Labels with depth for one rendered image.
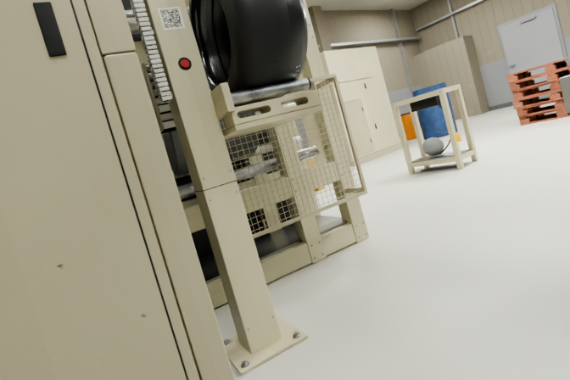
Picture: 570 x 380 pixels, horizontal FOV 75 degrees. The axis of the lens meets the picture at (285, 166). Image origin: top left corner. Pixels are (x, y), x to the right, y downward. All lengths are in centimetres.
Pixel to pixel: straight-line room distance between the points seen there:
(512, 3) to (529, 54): 138
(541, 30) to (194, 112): 1076
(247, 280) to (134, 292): 83
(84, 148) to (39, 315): 23
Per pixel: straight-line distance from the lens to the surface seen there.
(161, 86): 135
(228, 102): 126
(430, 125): 778
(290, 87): 142
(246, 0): 132
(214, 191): 133
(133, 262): 60
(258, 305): 144
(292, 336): 151
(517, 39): 1178
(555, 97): 641
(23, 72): 62
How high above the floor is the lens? 70
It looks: 3 degrees down
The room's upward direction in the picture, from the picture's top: 16 degrees counter-clockwise
